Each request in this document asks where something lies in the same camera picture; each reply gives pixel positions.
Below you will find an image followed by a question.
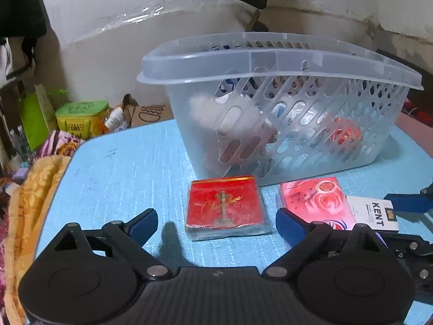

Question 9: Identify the white cigarette pack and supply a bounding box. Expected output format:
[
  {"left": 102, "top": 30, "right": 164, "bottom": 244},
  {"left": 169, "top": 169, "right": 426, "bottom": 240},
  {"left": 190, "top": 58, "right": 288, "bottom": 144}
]
[{"left": 345, "top": 195, "right": 400, "bottom": 233}]

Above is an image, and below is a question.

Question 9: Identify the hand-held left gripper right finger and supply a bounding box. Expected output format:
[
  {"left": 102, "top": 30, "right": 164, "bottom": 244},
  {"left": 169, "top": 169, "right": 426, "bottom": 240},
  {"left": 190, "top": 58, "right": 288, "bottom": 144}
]
[{"left": 262, "top": 208, "right": 378, "bottom": 280}]

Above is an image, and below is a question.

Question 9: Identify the purple floral cloth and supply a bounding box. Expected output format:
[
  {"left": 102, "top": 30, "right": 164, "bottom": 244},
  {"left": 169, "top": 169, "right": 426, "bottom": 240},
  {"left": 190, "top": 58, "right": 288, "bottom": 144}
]
[{"left": 35, "top": 129, "right": 86, "bottom": 160}]

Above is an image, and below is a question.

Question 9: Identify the small white bottle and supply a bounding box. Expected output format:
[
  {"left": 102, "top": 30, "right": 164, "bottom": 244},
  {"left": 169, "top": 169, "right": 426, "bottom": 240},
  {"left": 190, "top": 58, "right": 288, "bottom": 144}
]
[{"left": 104, "top": 106, "right": 132, "bottom": 133}]

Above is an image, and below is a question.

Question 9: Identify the yellow green box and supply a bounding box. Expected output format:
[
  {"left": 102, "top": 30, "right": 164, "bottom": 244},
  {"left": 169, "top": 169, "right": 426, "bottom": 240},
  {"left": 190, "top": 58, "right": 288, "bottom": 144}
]
[{"left": 55, "top": 100, "right": 109, "bottom": 140}]

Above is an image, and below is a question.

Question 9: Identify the blue white patterned packet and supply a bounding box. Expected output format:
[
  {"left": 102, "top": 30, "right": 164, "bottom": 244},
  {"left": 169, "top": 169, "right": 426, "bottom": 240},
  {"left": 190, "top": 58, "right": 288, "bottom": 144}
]
[{"left": 215, "top": 77, "right": 246, "bottom": 99}]

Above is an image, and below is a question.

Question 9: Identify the clear plastic basket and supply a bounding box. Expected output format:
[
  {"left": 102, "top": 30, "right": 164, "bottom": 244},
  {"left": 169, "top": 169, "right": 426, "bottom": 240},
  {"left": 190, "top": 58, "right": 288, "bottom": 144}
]
[{"left": 137, "top": 32, "right": 424, "bottom": 187}]

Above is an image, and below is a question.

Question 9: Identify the red cigarette pack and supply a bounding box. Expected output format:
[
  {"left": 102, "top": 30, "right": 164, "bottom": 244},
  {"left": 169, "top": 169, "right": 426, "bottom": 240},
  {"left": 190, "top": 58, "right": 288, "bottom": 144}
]
[{"left": 184, "top": 175, "right": 274, "bottom": 242}]

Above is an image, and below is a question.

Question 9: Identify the dark hanging clothing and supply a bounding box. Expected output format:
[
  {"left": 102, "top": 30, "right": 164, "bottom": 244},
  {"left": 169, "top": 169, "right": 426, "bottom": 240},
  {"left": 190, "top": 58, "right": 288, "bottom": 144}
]
[{"left": 0, "top": 0, "right": 48, "bottom": 79}]

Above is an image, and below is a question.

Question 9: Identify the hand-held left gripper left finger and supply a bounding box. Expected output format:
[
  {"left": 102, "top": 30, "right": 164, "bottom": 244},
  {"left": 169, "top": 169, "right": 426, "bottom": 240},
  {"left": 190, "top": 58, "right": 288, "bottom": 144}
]
[{"left": 53, "top": 209, "right": 174, "bottom": 281}]

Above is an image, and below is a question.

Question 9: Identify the orange blanket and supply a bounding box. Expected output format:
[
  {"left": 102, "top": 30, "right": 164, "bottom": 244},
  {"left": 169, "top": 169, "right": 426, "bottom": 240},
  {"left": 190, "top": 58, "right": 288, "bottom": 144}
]
[{"left": 3, "top": 155, "right": 72, "bottom": 325}]

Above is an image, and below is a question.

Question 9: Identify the pink rose cigarette pack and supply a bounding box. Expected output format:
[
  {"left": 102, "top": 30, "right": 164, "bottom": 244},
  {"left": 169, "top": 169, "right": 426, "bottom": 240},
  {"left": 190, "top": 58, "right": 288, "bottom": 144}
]
[{"left": 275, "top": 177, "right": 356, "bottom": 231}]

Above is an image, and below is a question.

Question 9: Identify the brown cardboard box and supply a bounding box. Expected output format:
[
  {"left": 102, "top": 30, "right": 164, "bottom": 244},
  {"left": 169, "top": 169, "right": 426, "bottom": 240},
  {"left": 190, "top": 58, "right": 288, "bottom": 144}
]
[{"left": 122, "top": 94, "right": 175, "bottom": 128}]

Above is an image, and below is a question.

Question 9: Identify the red round item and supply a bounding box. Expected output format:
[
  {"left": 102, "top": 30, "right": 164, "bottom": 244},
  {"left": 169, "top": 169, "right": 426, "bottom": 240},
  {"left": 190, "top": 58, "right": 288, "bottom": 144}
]
[{"left": 324, "top": 118, "right": 363, "bottom": 148}]

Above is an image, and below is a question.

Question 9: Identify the white fluffy item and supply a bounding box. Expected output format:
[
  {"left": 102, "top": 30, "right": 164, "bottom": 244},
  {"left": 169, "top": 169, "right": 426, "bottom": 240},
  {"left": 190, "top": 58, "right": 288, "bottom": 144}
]
[{"left": 189, "top": 93, "right": 259, "bottom": 137}]

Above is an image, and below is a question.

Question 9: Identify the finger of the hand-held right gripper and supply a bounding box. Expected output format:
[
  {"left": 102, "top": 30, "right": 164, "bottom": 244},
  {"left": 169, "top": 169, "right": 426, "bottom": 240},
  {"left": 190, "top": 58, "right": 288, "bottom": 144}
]
[
  {"left": 383, "top": 182, "right": 433, "bottom": 215},
  {"left": 392, "top": 233, "right": 433, "bottom": 294}
]

